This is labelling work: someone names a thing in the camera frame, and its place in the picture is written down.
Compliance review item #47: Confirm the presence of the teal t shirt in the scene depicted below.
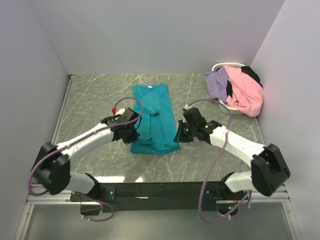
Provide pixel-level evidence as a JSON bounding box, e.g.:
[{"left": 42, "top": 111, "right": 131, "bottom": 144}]
[{"left": 130, "top": 83, "right": 180, "bottom": 155}]

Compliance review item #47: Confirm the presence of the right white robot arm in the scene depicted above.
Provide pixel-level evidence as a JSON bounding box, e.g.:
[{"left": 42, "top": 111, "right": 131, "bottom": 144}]
[{"left": 174, "top": 120, "right": 291, "bottom": 200}]

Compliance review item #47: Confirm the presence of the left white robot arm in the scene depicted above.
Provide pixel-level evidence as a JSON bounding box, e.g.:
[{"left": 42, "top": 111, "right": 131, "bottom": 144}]
[{"left": 27, "top": 118, "right": 139, "bottom": 201}]

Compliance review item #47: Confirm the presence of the white laundry basket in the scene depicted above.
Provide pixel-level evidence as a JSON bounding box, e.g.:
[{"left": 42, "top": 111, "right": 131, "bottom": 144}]
[{"left": 211, "top": 62, "right": 245, "bottom": 115}]

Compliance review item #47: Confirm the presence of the purple t shirt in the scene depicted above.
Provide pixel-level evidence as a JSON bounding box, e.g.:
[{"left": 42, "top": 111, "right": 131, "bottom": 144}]
[{"left": 204, "top": 67, "right": 228, "bottom": 103}]

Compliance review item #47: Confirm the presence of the pink t shirt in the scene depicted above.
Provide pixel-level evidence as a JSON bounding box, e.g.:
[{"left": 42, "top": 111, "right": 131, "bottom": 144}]
[{"left": 224, "top": 66, "right": 264, "bottom": 117}]

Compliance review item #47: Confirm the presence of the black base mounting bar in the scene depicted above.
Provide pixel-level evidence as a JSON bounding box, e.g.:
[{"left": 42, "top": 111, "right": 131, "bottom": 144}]
[{"left": 69, "top": 181, "right": 249, "bottom": 216}]

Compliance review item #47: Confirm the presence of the black t shirt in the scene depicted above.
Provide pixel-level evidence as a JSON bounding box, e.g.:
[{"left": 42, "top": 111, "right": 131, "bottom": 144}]
[{"left": 226, "top": 66, "right": 263, "bottom": 97}]

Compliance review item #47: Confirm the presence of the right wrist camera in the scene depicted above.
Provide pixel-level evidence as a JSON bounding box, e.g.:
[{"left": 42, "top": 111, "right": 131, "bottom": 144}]
[{"left": 183, "top": 107, "right": 207, "bottom": 128}]

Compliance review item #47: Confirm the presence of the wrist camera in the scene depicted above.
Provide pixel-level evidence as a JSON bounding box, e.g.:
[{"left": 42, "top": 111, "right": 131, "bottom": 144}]
[
  {"left": 183, "top": 107, "right": 207, "bottom": 128},
  {"left": 114, "top": 107, "right": 140, "bottom": 124}
]

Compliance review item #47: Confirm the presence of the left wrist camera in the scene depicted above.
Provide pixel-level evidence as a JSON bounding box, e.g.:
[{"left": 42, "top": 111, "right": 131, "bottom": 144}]
[{"left": 114, "top": 107, "right": 140, "bottom": 124}]

